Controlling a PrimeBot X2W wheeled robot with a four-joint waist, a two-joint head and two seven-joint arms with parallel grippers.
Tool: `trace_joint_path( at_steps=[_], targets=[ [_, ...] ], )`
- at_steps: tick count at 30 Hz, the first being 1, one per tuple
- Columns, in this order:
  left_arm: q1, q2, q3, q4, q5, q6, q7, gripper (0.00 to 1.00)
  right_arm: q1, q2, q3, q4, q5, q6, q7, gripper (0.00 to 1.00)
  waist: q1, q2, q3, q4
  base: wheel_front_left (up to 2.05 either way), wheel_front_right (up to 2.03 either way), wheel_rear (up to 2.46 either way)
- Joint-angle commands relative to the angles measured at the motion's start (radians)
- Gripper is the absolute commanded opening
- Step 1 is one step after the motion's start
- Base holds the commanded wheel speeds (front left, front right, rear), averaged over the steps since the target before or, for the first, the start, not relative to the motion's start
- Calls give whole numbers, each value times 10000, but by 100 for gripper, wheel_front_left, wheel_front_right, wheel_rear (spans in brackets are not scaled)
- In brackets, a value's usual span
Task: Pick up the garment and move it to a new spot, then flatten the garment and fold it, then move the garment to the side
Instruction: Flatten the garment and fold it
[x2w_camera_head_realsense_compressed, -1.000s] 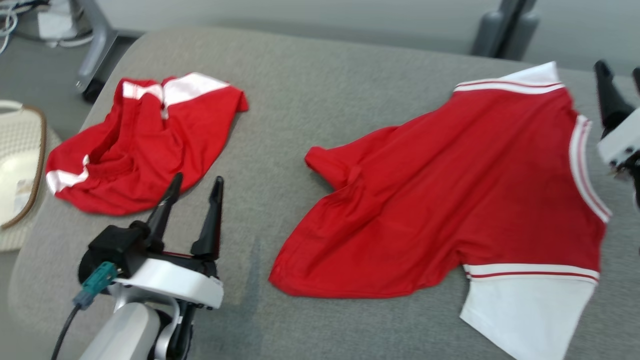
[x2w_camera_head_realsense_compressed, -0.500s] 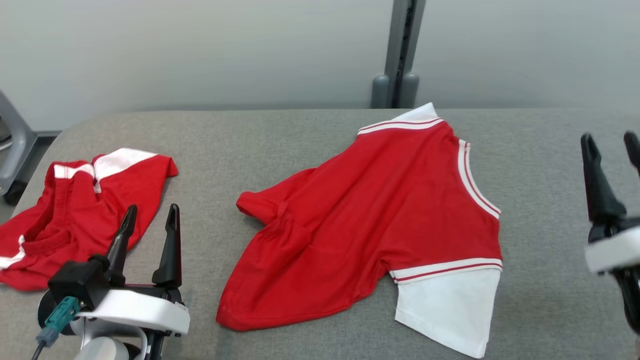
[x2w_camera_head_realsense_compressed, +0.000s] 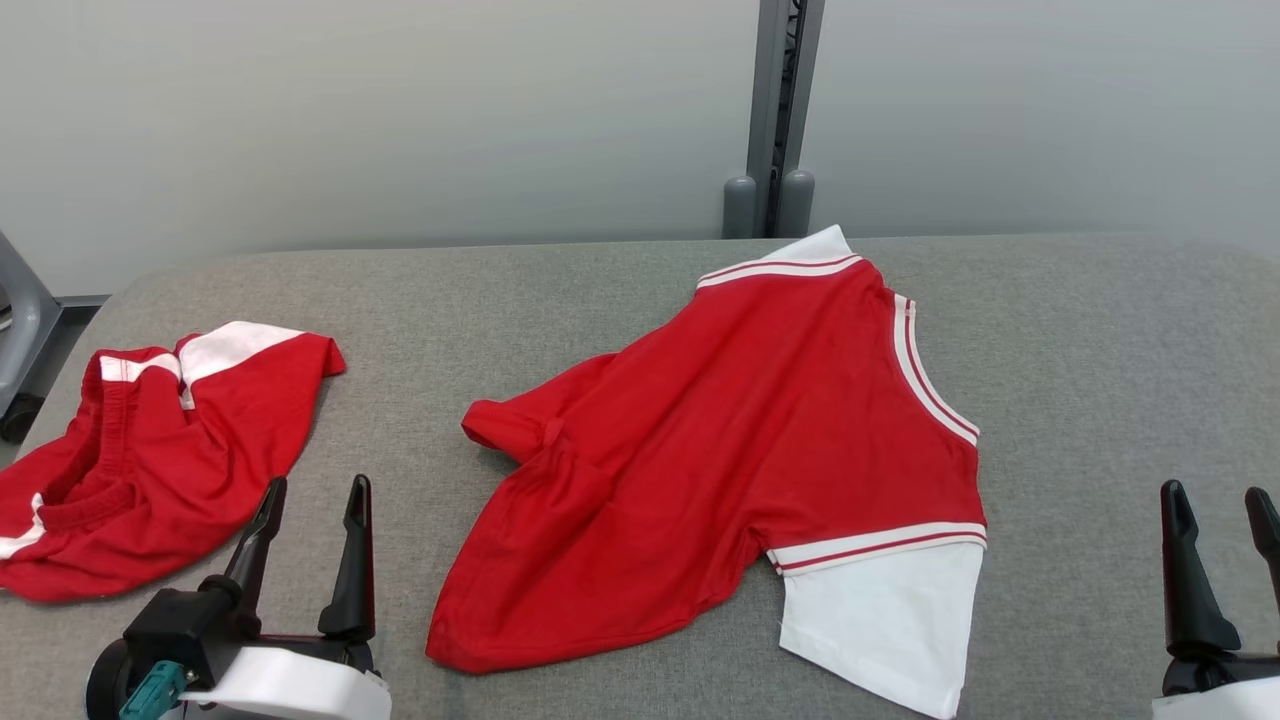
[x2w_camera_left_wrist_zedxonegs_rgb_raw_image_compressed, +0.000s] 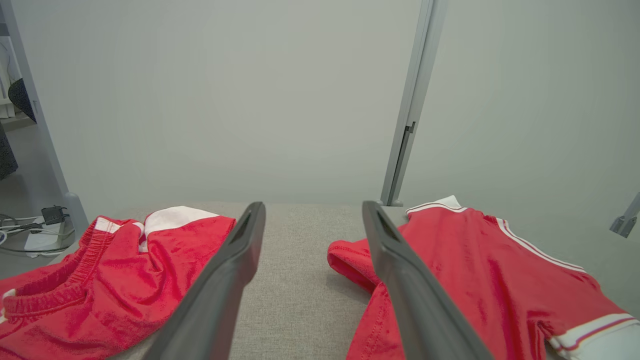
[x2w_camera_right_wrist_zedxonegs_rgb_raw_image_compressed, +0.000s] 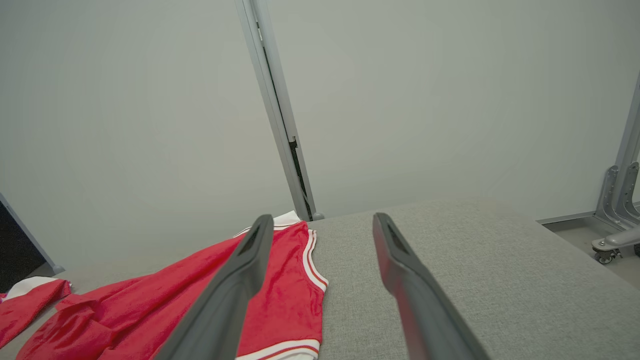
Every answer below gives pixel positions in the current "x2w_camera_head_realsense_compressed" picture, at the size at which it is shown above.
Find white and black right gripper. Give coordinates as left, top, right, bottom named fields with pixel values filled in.
left=1152, top=480, right=1280, bottom=720

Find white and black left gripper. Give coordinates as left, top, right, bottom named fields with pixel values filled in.
left=85, top=474, right=393, bottom=720

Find red shorts with white stripe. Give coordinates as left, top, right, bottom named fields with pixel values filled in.
left=0, top=320, right=347, bottom=604

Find red and white basketball jersey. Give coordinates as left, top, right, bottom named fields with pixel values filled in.
left=425, top=225, right=989, bottom=720

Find grey curved stand leg with caster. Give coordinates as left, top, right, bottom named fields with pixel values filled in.
left=0, top=230, right=63, bottom=444

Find left camera cable with teal plug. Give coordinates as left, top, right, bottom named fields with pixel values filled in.
left=118, top=660, right=188, bottom=720

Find grey metal partition post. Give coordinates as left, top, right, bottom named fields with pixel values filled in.
left=722, top=0, right=827, bottom=239

